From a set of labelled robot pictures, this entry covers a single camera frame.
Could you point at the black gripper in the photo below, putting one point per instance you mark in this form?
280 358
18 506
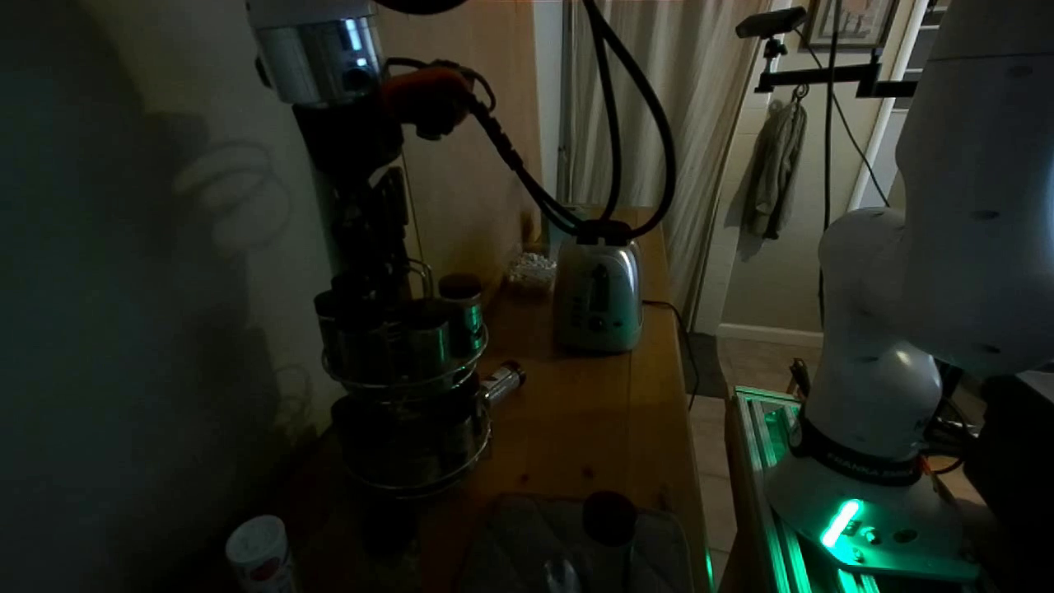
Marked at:
349 151

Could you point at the grey hanging towel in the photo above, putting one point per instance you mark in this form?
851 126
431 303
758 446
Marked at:
775 169

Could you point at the black box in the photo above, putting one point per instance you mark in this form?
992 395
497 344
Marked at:
1021 461

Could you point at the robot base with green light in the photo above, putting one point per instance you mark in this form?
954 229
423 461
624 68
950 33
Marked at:
844 520

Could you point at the black cup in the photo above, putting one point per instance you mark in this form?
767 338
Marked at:
610 519

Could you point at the black camera on bracket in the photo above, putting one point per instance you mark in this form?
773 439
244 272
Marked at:
844 77

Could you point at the wooden door panel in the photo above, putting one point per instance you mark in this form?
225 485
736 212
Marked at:
471 184

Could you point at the framed wall picture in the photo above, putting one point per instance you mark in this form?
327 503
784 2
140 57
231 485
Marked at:
851 20

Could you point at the white crumpled cloth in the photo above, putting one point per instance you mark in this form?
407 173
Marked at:
532 272

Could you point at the dark glass spice jar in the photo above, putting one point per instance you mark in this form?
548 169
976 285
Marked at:
342 340
464 314
426 344

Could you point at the white seasoning container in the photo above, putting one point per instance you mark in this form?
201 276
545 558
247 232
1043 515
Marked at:
259 548

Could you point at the light curtain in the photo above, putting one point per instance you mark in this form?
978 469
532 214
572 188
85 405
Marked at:
701 167

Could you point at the silver toaster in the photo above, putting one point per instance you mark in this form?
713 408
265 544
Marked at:
598 299

